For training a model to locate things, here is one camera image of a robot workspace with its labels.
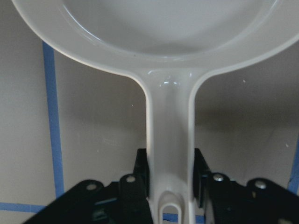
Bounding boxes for white plastic dustpan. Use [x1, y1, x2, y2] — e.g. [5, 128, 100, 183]
[14, 0, 299, 224]

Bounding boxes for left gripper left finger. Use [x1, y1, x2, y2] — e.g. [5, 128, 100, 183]
[133, 148, 150, 198]

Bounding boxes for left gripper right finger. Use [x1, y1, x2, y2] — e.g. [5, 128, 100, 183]
[193, 148, 211, 208]

